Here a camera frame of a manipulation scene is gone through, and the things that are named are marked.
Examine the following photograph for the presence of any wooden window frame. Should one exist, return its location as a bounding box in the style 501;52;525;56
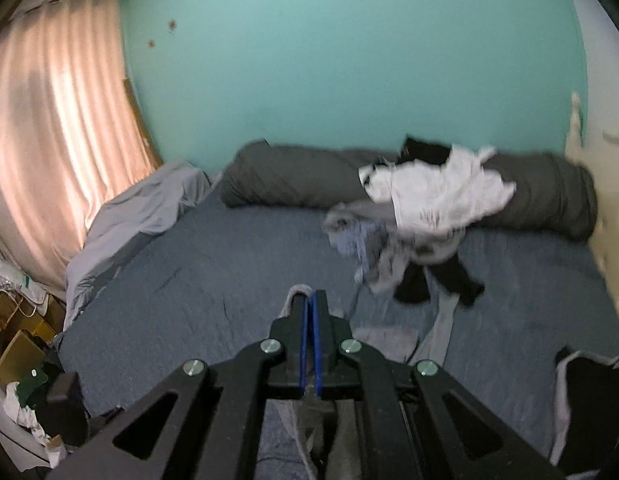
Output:
122;77;164;169

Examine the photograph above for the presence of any grey sweatshirt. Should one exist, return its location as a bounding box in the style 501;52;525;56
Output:
274;284;457;480

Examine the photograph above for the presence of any bed with blue sheet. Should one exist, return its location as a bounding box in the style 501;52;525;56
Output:
54;180;619;480

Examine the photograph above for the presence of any pink curtain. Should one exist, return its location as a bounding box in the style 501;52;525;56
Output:
0;0;161;281

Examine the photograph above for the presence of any cream tufted headboard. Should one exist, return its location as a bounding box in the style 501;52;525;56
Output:
563;91;619;333

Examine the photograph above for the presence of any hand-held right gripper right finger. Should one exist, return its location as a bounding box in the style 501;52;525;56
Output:
313;291;566;480

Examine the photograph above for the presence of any brown paper bag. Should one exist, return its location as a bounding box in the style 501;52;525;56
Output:
0;291;66;357

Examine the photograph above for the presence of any white plastic bag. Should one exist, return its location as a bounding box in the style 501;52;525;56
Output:
0;257;46;306

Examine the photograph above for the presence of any dark green cap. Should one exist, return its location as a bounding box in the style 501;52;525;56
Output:
16;365;63;409

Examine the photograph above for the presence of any black and grey garment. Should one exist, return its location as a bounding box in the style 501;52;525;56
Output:
549;346;619;477

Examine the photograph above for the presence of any white t-shirt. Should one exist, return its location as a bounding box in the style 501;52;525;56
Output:
358;144;518;237

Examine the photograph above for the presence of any dark grey rolled duvet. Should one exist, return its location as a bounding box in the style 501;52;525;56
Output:
219;140;599;242

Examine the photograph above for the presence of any white crumpled cloth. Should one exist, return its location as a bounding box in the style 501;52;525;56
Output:
3;382;66;462

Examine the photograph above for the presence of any blue-grey crumpled cloth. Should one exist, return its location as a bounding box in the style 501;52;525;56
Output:
334;220;406;284

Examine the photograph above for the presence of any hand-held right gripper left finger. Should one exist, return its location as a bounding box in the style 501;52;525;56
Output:
46;296;311;480

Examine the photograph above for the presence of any cardboard box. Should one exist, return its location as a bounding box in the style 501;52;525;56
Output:
0;330;46;387

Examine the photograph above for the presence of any grey crumpled garment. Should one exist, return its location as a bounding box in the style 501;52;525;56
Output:
323;199;466;297

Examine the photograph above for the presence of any light grey blanket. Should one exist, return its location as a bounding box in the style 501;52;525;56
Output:
64;160;213;332

